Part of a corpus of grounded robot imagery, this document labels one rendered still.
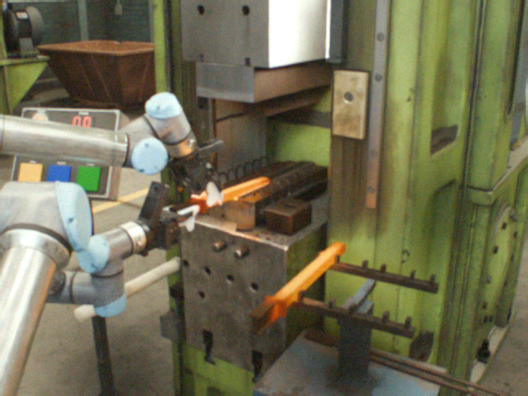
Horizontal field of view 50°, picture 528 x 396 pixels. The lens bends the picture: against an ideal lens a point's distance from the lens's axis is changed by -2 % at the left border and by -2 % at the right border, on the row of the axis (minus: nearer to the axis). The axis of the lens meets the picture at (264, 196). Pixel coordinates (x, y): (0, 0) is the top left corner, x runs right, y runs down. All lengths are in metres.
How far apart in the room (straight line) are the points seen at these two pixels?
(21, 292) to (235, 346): 0.99
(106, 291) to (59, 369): 1.43
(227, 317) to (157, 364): 0.97
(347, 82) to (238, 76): 0.29
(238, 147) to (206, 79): 0.39
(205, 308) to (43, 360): 1.19
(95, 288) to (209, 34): 0.73
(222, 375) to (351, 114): 0.92
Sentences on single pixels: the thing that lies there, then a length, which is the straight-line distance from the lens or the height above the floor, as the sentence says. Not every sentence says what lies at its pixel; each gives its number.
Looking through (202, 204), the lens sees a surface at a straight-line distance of 1.52.
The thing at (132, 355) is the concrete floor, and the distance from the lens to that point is 2.75.
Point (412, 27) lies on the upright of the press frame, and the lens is 1.47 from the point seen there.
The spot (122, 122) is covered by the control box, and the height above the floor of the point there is 1.16.
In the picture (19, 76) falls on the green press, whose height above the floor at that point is 0.74.
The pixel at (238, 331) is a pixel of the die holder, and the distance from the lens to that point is 1.75.
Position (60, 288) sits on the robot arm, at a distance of 1.36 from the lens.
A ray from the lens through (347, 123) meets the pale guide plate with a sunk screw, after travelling 1.54.
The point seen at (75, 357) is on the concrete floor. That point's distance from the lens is 2.80.
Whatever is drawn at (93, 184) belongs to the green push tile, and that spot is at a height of 1.00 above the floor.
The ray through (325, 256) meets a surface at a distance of 1.44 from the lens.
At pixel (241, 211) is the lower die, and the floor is 0.95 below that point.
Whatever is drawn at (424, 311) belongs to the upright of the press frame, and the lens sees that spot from 2.08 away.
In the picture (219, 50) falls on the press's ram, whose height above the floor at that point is 1.40.
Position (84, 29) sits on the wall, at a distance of 11.08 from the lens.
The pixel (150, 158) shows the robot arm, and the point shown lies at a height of 1.22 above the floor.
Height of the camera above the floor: 1.55
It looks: 20 degrees down
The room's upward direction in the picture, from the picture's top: straight up
